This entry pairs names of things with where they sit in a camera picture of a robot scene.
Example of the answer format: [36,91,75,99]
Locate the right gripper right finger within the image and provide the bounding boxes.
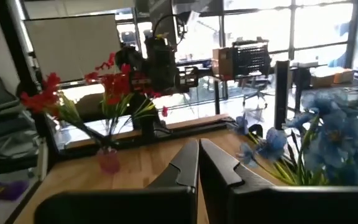
[199,138,358,224]

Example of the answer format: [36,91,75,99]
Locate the black upright frame post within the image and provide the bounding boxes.
[0,0,48,175]

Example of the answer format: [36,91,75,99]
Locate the blue flower bunch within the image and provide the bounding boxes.
[234,90,358,187]

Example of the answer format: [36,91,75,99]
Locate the brown cardboard box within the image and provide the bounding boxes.
[211,46,234,78]
[309,67,356,88]

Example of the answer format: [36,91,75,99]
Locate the pink glass vase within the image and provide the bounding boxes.
[97,146,121,175]

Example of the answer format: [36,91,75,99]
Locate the black flat monitor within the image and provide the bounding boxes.
[273,60,291,130]

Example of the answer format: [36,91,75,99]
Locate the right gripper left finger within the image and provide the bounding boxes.
[33,138,201,224]

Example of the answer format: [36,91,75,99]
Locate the white board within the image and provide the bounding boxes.
[23,14,122,84]

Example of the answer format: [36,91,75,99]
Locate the red flower bunch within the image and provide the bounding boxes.
[84,52,170,150]
[19,72,105,147]

